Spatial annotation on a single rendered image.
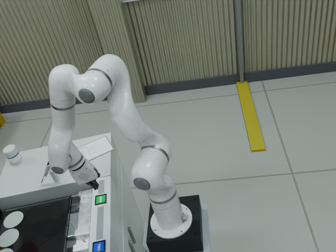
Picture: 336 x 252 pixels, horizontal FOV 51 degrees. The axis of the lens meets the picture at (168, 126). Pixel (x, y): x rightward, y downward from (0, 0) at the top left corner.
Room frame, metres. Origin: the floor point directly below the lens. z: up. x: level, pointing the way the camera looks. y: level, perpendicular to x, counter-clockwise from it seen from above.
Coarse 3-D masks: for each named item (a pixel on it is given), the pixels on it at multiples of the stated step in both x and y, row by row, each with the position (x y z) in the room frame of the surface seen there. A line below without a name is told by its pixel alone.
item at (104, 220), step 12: (96, 180) 1.28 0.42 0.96; (108, 180) 1.26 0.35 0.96; (96, 192) 1.20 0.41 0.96; (108, 192) 1.18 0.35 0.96; (108, 204) 1.11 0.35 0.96; (96, 216) 1.05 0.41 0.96; (108, 216) 1.04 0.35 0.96; (96, 228) 0.99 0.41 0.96; (108, 228) 0.97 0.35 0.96; (96, 240) 0.92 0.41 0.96; (108, 240) 0.91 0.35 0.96
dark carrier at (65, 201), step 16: (32, 208) 1.25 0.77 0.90; (48, 208) 1.22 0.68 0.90; (64, 208) 1.20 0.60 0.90; (0, 224) 1.19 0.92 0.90; (32, 224) 1.14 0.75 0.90; (48, 224) 1.12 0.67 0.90; (64, 224) 1.10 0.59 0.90; (16, 240) 1.07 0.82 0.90; (32, 240) 1.05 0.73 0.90; (48, 240) 1.03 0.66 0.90
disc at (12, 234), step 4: (12, 228) 1.14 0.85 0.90; (4, 232) 1.13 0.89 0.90; (8, 232) 1.12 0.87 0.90; (12, 232) 1.12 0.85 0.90; (16, 232) 1.11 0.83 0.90; (0, 236) 1.11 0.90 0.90; (4, 236) 1.11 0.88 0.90; (8, 236) 1.10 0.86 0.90; (12, 236) 1.10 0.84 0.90; (16, 236) 1.09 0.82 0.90; (0, 240) 1.09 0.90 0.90; (4, 240) 1.08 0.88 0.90; (8, 240) 1.08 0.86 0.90; (12, 240) 1.07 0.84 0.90; (0, 244) 1.06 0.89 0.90; (4, 244) 1.06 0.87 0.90; (8, 244) 1.05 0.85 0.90
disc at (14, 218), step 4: (12, 212) 1.25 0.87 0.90; (16, 212) 1.24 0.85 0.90; (20, 212) 1.24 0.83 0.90; (8, 216) 1.23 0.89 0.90; (12, 216) 1.22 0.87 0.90; (16, 216) 1.22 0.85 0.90; (20, 216) 1.21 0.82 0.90; (4, 220) 1.21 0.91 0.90; (8, 220) 1.20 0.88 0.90; (12, 220) 1.19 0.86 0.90; (16, 220) 1.19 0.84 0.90; (20, 220) 1.18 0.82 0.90; (4, 224) 1.18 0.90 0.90; (8, 224) 1.17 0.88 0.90; (12, 224) 1.17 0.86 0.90; (16, 224) 1.16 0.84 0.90
